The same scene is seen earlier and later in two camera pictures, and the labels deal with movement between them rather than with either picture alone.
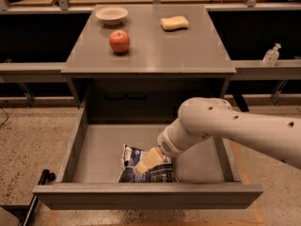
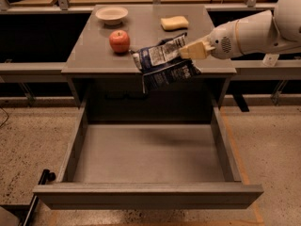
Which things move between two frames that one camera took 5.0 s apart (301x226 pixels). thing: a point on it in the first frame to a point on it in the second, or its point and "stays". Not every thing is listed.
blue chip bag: x=164 y=172 to x=161 y=64
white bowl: x=111 y=15 stays
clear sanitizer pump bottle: x=272 y=56 stays
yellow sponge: x=174 y=23 stays
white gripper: x=165 y=143 to x=221 y=41
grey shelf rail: x=32 y=72 stays
